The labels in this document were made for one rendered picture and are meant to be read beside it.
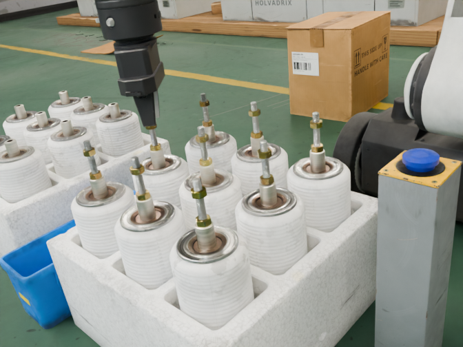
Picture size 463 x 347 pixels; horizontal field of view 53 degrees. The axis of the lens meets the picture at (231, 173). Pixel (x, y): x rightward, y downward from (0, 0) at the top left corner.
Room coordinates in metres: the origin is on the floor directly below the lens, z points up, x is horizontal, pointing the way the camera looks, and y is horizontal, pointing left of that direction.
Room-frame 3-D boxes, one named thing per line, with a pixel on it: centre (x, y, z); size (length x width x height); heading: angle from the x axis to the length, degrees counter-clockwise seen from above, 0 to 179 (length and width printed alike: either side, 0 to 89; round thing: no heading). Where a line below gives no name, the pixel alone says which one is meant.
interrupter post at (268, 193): (0.55, -0.05, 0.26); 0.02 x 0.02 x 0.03
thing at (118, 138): (1.02, 0.24, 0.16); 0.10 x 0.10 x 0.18
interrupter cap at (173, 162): (0.72, 0.12, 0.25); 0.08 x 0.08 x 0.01
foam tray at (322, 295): (0.64, 0.04, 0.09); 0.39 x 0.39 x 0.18; 44
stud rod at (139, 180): (0.56, 0.12, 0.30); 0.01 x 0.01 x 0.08
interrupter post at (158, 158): (0.72, 0.12, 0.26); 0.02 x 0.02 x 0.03
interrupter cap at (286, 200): (0.55, -0.05, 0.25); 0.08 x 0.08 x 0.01
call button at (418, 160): (0.48, -0.22, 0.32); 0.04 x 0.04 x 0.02
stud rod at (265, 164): (0.55, -0.05, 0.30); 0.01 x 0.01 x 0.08
